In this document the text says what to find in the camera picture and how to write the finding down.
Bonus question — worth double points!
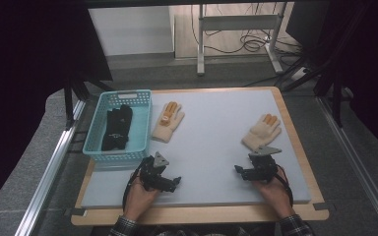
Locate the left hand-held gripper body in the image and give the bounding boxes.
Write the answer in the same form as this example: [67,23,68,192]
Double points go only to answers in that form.
[140,150,175,193]

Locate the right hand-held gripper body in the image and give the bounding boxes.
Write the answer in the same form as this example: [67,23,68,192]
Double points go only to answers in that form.
[247,145,283,183]

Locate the cream glove with orange fingers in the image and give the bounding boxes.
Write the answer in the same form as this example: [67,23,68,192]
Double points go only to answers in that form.
[241,113,283,152]
[151,100,186,145]

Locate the teal plastic basket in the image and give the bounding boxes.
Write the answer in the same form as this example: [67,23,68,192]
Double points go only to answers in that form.
[82,88,154,163]

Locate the black glove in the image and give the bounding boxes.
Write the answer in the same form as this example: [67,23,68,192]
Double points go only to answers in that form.
[100,103,134,152]

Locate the person's left hand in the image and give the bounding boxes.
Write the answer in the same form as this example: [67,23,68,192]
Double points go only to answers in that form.
[123,175,161,221]

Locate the person's right hand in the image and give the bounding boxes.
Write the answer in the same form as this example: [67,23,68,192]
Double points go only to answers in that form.
[251,165,297,219]

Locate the wooden board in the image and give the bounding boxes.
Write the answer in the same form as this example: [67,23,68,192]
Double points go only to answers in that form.
[70,86,330,227]

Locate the grey foam mat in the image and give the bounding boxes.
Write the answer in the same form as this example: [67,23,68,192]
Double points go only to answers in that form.
[81,88,312,209]

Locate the black tape piece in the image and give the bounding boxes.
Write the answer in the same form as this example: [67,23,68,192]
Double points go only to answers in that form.
[63,206,89,217]
[312,201,337,211]

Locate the white power strip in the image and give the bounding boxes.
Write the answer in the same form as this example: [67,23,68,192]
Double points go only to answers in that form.
[289,66,310,82]

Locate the black stand legs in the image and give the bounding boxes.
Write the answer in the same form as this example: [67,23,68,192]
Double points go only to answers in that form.
[281,48,356,130]

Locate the black tripod legs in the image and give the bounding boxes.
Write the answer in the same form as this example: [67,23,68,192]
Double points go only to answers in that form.
[63,74,113,131]

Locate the white panel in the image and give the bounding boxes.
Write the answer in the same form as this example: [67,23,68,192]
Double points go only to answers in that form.
[88,6,175,57]

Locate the white metal stand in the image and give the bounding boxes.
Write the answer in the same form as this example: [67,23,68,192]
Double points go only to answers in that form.
[196,3,284,78]

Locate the dark curtain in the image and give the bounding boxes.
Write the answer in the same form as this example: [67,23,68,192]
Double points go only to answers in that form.
[0,0,113,218]

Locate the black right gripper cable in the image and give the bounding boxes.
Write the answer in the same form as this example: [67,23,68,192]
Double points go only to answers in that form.
[274,166,294,208]

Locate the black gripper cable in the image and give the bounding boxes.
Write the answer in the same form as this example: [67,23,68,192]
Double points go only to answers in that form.
[274,166,294,208]
[121,164,146,211]

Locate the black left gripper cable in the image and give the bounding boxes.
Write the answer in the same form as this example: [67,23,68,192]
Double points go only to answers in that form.
[121,164,146,211]

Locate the aluminium rail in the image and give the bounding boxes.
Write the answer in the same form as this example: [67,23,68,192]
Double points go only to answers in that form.
[14,99,87,236]
[316,95,378,236]

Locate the black floor cables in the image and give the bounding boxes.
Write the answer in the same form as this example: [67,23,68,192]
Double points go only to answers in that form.
[190,3,307,56]

